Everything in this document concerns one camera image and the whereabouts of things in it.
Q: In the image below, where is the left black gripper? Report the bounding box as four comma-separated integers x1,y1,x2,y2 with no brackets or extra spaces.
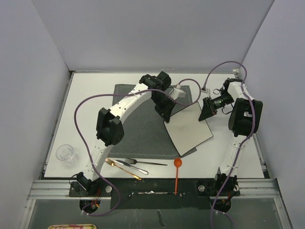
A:
152,93,177,124

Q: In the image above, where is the silver table knife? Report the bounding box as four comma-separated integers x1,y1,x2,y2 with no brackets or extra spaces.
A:
115,160,149,175

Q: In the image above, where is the dark handled silver fork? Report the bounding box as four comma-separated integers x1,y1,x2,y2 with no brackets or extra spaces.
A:
124,158,167,166

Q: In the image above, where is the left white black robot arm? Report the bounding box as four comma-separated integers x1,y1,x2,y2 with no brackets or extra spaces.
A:
77,72,181,196

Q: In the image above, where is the orange plastic spoon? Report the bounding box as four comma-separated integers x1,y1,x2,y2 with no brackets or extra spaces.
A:
173,158,182,195

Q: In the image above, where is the white square plate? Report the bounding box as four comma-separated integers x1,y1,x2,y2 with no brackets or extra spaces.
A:
164,102,214,157

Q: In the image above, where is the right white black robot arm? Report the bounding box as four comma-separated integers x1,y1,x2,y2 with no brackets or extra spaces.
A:
198,78,263,195

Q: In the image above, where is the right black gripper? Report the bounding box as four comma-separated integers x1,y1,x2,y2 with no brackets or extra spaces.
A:
198,93,234,122

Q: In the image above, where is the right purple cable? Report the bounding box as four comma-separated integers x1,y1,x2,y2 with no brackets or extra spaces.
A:
202,61,257,229

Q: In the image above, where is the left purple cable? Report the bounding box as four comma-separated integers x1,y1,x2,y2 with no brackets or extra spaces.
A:
73,78,201,218

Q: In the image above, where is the floral tray edge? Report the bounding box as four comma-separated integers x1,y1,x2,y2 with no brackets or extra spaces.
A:
48,224,97,229

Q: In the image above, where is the purple cable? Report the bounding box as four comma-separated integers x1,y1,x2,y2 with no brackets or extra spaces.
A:
73,78,201,218
202,61,257,229

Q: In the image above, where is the clear plastic cup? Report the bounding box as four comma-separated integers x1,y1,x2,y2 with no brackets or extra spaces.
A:
56,144,78,166

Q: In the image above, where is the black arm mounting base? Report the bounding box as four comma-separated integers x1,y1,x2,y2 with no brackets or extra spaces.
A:
69,178,240,213

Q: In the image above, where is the gold fork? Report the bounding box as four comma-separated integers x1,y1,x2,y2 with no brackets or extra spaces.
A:
105,158,142,180

